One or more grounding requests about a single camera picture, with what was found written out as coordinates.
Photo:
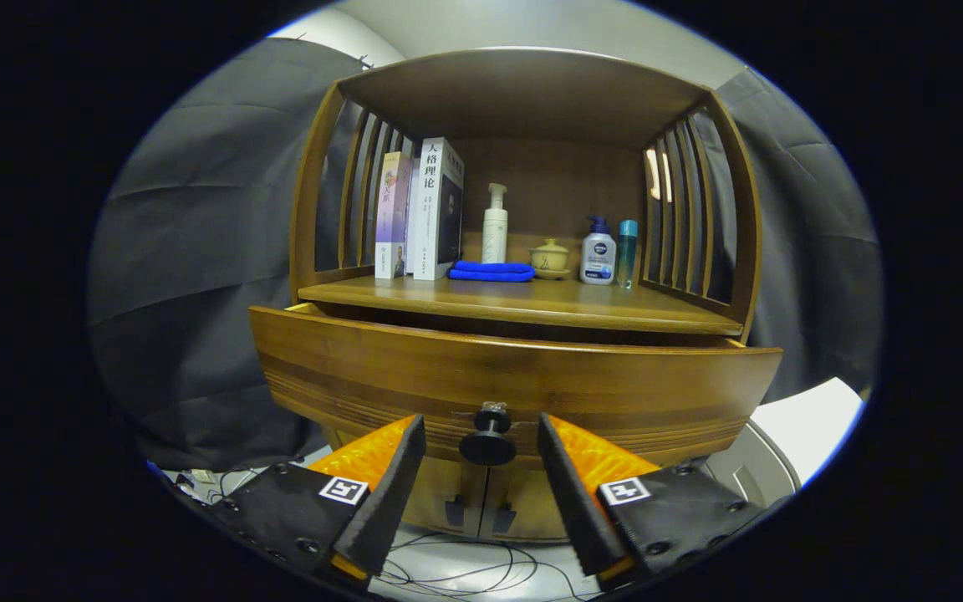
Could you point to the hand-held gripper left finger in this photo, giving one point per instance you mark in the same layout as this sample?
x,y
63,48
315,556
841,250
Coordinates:
x,y
385,502

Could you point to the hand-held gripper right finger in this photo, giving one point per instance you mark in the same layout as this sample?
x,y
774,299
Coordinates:
x,y
586,510

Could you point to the black round drawer knob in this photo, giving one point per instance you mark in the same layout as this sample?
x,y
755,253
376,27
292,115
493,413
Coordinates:
x,y
488,447

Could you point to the brown wooden drawer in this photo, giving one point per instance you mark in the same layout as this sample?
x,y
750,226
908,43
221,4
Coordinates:
x,y
364,368

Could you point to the wooden cabinet door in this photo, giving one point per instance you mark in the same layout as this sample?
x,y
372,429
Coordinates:
x,y
435,502
523,502

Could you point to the wooden countertop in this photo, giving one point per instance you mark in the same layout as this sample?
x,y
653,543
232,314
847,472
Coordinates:
x,y
532,301

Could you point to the brown wooden cabinet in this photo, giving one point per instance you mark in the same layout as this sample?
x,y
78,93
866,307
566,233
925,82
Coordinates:
x,y
548,100

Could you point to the grey rounded plastic housing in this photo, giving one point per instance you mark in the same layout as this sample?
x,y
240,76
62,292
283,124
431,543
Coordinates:
x,y
749,468

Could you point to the white board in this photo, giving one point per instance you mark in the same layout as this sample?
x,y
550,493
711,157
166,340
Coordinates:
x,y
816,418

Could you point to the blue folded cloth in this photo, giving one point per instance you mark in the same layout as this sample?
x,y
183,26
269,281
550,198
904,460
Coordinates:
x,y
490,272

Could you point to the yellow lidded teacup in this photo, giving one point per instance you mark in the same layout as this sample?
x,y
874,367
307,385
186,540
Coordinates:
x,y
550,257

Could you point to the white blue-capped lotion bottle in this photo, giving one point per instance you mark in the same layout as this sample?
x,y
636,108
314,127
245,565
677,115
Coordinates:
x,y
598,255

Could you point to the teal slim bottle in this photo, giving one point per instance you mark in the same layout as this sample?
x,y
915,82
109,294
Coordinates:
x,y
627,251

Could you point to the purple book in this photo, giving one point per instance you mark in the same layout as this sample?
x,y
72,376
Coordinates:
x,y
392,217

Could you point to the white thick book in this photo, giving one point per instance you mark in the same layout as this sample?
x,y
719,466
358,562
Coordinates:
x,y
427,217

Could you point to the white pump bottle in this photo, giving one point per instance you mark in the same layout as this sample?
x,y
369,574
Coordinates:
x,y
495,234

